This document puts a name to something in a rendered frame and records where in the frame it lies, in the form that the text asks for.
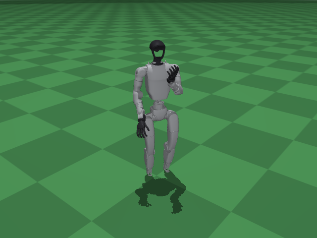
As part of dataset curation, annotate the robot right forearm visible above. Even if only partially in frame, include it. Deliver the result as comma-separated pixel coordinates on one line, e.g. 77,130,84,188
133,91,145,119

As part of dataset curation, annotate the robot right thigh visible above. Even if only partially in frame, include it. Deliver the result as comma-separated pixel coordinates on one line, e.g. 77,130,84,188
143,113,155,156

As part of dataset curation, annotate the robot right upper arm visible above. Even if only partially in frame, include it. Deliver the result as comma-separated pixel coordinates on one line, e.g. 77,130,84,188
133,66,147,99

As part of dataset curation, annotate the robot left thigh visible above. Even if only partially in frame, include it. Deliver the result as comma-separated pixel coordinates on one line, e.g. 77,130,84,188
163,110,179,152

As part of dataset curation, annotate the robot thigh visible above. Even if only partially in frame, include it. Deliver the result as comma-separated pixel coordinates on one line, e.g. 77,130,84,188
143,113,155,156
163,110,179,152

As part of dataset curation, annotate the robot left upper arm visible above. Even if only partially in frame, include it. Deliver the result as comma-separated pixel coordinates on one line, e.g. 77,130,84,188
170,64,182,95

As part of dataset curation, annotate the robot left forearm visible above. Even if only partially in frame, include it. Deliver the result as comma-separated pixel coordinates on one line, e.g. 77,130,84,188
166,79,183,93

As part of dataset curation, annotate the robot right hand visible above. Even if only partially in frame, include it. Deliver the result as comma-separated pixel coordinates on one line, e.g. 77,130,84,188
137,114,150,138

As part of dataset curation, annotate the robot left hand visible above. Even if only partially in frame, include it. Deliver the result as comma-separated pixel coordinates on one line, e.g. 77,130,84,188
167,65,179,83

